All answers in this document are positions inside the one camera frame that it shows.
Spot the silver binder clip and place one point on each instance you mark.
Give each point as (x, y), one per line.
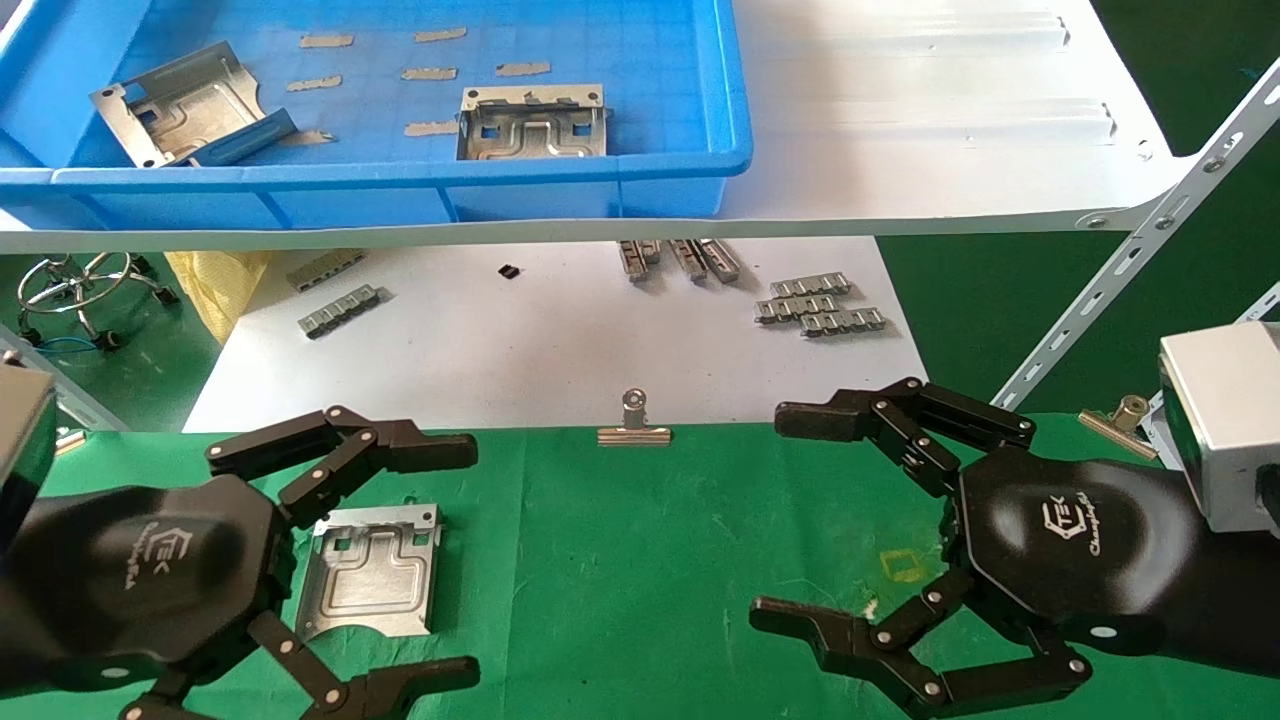
(634, 432)

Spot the blue plastic bin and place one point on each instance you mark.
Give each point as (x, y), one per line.
(640, 100)

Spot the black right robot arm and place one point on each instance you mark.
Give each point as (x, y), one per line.
(1240, 600)

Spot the green cloth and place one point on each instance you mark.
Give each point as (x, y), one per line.
(650, 600)

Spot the metal bracket plate, left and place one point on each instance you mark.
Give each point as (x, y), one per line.
(185, 105)

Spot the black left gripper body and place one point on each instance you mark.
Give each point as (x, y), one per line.
(140, 565)

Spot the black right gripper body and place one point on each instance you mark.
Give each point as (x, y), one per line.
(1070, 540)

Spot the chrome stool base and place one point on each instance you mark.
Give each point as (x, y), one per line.
(75, 290)

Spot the white metal shelf panel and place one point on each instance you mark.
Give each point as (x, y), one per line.
(900, 150)

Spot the grey slotted angle rail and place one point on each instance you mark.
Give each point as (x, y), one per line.
(85, 408)

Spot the yellow plastic bag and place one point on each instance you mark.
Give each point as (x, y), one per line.
(215, 285)

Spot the small slotted metal strip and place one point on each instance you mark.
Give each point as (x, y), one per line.
(340, 310)
(795, 308)
(845, 321)
(325, 268)
(810, 285)
(688, 260)
(720, 260)
(638, 258)

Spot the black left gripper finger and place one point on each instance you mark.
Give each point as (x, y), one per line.
(400, 680)
(400, 448)

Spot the white slotted angle post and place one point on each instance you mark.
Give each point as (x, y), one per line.
(1262, 302)
(1150, 230)

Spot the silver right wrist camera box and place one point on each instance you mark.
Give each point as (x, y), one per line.
(1225, 420)

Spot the stamped sheet metal bracket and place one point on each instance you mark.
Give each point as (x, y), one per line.
(530, 130)
(370, 580)

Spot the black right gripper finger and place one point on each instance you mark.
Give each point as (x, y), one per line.
(850, 640)
(840, 415)

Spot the grey tape piece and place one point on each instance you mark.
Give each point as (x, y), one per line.
(432, 128)
(314, 83)
(308, 137)
(441, 34)
(430, 73)
(523, 69)
(327, 41)

